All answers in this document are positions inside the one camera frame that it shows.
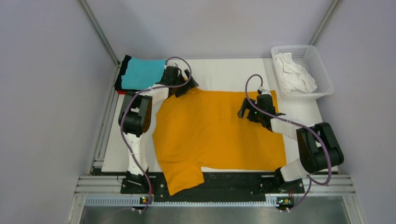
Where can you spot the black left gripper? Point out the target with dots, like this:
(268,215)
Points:
(192,84)

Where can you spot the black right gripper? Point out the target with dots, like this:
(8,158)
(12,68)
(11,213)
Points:
(245,105)

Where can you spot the yellow t-shirt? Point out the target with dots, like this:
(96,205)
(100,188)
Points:
(202,129)

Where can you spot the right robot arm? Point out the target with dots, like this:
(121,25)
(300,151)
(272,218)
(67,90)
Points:
(318,147)

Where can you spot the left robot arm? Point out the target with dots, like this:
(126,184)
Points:
(136,115)

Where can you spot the cyan folded t-shirt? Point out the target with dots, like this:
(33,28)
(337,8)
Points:
(142,73)

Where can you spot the white crumpled t-shirt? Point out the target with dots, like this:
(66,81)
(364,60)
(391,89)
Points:
(294,77)

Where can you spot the white plastic laundry basket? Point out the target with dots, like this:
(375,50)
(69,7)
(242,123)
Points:
(309,57)

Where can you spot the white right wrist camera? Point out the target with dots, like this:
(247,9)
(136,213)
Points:
(262,91)

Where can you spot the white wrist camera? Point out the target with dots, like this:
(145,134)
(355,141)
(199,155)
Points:
(262,91)
(173,64)

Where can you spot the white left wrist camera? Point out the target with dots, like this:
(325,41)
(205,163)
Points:
(173,64)

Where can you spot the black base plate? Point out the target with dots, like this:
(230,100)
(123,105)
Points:
(218,187)

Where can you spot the right aluminium frame post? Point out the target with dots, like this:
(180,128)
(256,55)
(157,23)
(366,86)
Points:
(333,8)

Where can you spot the aluminium frame post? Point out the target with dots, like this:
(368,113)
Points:
(333,8)
(98,30)

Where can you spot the aluminium front rail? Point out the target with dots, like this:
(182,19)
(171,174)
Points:
(105,190)

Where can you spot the left aluminium frame post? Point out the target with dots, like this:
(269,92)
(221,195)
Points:
(98,30)

